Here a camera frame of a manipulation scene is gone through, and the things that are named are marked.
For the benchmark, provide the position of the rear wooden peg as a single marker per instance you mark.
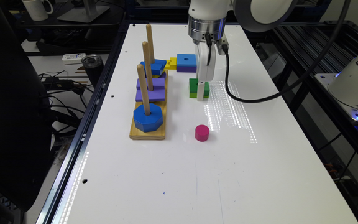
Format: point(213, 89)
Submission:
point(150, 42)

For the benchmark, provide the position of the front wooden peg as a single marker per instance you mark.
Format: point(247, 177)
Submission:
point(144, 90)

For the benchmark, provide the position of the light blue square block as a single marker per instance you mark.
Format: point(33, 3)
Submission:
point(186, 60)

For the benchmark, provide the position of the blue block on rear peg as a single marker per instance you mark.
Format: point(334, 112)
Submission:
point(158, 67)

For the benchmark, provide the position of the black tumbler cup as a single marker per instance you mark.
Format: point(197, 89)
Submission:
point(93, 65)

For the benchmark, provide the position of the white remote control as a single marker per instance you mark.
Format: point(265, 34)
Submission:
point(70, 59)

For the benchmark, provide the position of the monitor stand base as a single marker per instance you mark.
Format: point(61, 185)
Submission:
point(86, 15)

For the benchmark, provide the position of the middle wooden peg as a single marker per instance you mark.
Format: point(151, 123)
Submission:
point(147, 62)

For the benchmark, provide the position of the purple square block on peg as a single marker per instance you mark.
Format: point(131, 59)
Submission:
point(158, 94)

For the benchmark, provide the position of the dark green square block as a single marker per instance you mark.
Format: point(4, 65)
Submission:
point(193, 86)

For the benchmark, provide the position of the white mug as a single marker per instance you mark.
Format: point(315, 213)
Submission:
point(36, 9)

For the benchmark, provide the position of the yellow block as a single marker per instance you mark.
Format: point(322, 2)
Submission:
point(171, 64)

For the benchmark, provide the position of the black office chair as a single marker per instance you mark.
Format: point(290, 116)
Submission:
point(25, 124)

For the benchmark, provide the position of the dark purple square block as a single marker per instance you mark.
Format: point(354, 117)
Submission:
point(186, 69)

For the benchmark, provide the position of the wooden peg base board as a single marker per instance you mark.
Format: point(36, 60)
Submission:
point(159, 134)

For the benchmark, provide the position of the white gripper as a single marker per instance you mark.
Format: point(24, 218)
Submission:
point(205, 61)

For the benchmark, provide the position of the wooden peg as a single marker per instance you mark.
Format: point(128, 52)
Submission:
point(144, 90)
point(150, 42)
point(147, 62)

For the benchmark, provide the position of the pink cylinder block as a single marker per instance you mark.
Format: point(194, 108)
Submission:
point(201, 133)

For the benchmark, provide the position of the blue octagon block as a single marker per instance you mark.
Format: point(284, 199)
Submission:
point(148, 123)

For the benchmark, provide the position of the light green square block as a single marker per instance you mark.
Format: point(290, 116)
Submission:
point(194, 95)

